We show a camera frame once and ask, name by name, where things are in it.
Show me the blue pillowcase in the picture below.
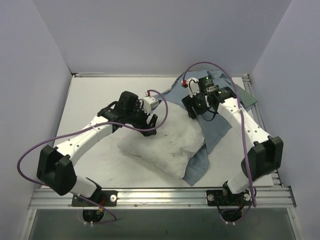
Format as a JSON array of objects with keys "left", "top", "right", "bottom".
[{"left": 149, "top": 68, "right": 259, "bottom": 187}]

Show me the white pillow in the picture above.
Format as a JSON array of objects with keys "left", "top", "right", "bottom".
[{"left": 118, "top": 102, "right": 205, "bottom": 179}]

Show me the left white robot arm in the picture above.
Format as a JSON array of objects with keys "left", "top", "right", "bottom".
[{"left": 36, "top": 91, "right": 160, "bottom": 206}]

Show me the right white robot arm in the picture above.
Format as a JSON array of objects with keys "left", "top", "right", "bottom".
[{"left": 181, "top": 76, "right": 284, "bottom": 205}]

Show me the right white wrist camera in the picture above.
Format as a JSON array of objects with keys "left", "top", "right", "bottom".
[{"left": 181, "top": 77, "right": 200, "bottom": 98}]

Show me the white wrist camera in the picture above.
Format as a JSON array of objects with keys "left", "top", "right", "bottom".
[
  {"left": 142, "top": 96, "right": 160, "bottom": 114},
  {"left": 181, "top": 77, "right": 200, "bottom": 98}
]

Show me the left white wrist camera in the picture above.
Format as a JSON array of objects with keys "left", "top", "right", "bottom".
[{"left": 142, "top": 96, "right": 160, "bottom": 114}]

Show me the aluminium back rail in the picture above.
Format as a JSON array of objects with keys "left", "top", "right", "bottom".
[{"left": 72, "top": 72, "right": 106, "bottom": 78}]

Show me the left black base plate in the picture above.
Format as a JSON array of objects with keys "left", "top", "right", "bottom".
[{"left": 71, "top": 190, "right": 118, "bottom": 207}]

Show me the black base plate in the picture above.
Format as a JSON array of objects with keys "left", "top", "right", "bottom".
[
  {"left": 71, "top": 190, "right": 118, "bottom": 207},
  {"left": 206, "top": 182, "right": 251, "bottom": 207}
]

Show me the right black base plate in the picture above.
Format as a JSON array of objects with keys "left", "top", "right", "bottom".
[{"left": 206, "top": 182, "right": 251, "bottom": 207}]

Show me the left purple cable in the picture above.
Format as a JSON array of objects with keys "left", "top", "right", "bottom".
[{"left": 16, "top": 89, "right": 169, "bottom": 223}]

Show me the aluminium front rail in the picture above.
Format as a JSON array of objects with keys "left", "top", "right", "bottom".
[{"left": 28, "top": 187, "right": 296, "bottom": 210}]

